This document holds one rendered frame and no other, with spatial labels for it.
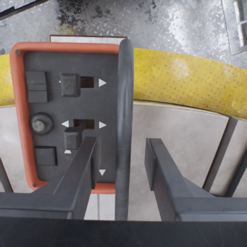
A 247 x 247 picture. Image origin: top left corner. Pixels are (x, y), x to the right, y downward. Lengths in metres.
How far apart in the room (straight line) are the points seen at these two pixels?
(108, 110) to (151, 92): 0.82
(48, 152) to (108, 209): 0.24
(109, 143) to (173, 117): 0.55
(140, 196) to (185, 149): 0.31
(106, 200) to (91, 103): 0.27
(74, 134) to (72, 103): 0.07
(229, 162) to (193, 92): 0.43
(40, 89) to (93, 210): 0.31
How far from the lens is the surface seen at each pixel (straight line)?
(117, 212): 0.17
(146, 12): 1.07
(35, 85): 0.24
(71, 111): 0.24
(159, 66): 1.04
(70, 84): 0.17
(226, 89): 1.19
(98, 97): 0.23
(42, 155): 0.27
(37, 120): 0.24
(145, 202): 0.94
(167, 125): 0.77
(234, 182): 0.97
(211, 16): 1.16
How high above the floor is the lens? 1.02
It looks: 74 degrees down
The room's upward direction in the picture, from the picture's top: 179 degrees clockwise
